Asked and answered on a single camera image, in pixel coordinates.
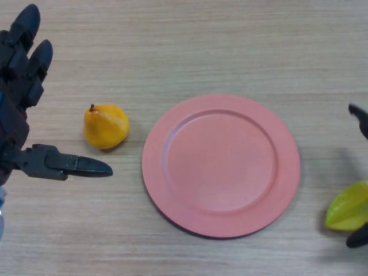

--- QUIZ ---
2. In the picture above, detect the pink round plate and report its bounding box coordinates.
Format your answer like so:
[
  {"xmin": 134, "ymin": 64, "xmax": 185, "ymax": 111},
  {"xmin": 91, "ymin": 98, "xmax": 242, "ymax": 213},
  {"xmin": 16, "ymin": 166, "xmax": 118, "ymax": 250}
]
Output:
[{"xmin": 141, "ymin": 94, "xmax": 301, "ymax": 239}]

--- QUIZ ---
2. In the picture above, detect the yellow starfruit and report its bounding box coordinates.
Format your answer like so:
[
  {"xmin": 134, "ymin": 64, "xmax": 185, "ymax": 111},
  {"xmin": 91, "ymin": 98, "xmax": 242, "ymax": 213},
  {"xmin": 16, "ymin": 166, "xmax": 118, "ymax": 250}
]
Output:
[{"xmin": 324, "ymin": 180, "xmax": 368, "ymax": 232}]

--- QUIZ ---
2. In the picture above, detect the orange-yellow pear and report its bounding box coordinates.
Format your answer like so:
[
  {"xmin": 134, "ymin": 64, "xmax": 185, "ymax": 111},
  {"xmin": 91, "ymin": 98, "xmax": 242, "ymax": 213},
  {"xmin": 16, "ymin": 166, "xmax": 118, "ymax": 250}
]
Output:
[{"xmin": 83, "ymin": 103, "xmax": 130, "ymax": 150}]

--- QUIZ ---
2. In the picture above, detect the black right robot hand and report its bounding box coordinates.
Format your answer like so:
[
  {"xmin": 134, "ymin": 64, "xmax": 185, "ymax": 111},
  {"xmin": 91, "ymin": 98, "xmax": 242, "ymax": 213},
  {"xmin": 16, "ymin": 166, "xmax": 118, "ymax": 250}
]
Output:
[{"xmin": 346, "ymin": 103, "xmax": 368, "ymax": 248}]

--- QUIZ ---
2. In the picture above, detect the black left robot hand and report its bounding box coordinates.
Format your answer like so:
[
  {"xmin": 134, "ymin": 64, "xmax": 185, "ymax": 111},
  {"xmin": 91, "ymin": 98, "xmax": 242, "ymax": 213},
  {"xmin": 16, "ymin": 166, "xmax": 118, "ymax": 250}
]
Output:
[{"xmin": 0, "ymin": 3, "xmax": 114, "ymax": 186}]

